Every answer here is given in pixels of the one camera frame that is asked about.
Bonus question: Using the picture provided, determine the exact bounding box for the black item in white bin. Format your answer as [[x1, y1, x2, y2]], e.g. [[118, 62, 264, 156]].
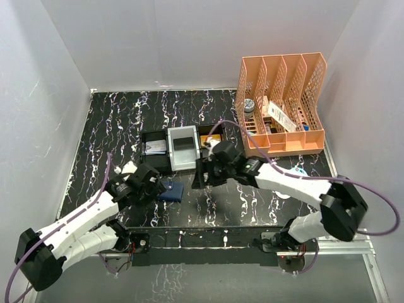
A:
[[173, 137, 195, 151]]

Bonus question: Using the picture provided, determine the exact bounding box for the gold credit card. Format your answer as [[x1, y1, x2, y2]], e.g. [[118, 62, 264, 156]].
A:
[[199, 134, 222, 146]]

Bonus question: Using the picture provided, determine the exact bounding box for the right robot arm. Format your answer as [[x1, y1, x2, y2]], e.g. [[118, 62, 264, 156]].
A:
[[192, 140, 368, 251]]

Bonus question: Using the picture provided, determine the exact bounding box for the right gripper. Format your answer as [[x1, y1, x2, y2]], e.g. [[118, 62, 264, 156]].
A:
[[193, 157, 235, 189]]

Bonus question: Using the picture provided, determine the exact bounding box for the blister pack with blue tool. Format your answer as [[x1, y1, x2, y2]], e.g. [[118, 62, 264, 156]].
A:
[[274, 166, 309, 200]]

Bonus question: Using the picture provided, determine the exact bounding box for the light blue card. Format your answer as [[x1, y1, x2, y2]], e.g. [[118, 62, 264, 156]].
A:
[[145, 140, 167, 155]]

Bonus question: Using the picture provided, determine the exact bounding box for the round jar with patterned lid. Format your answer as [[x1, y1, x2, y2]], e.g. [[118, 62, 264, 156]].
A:
[[244, 98, 255, 119]]

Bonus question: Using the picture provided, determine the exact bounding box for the white plastic bin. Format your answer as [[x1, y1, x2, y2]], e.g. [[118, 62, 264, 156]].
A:
[[167, 126, 201, 171]]

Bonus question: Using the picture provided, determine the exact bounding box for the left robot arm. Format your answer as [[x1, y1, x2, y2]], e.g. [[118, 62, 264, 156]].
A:
[[15, 162, 165, 292]]

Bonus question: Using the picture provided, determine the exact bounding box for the orange desk file organizer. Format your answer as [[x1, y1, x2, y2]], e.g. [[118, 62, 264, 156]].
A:
[[235, 52, 327, 157]]

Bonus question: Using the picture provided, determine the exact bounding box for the black tray with blue card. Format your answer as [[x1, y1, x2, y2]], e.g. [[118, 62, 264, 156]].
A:
[[141, 129, 172, 174]]

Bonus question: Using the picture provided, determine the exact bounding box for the black tray with gold card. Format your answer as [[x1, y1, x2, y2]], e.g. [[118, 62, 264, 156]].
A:
[[197, 124, 233, 158]]

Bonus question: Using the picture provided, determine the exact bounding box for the blue card holder wallet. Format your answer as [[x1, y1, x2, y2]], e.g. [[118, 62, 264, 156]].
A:
[[157, 181, 184, 202]]

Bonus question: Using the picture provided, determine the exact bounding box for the white labelled flat package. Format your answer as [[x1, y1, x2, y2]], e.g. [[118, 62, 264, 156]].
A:
[[268, 101, 297, 133]]

